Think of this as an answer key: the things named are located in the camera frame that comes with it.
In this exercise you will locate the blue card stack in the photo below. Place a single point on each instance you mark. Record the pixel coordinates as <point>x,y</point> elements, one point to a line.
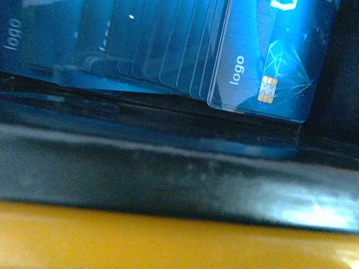
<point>258,57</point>

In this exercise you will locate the black bin with blue cards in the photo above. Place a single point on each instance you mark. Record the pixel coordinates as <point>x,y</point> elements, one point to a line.
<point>172,155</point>

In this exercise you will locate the yellow middle bin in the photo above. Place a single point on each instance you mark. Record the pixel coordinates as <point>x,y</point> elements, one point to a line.
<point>39,236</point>

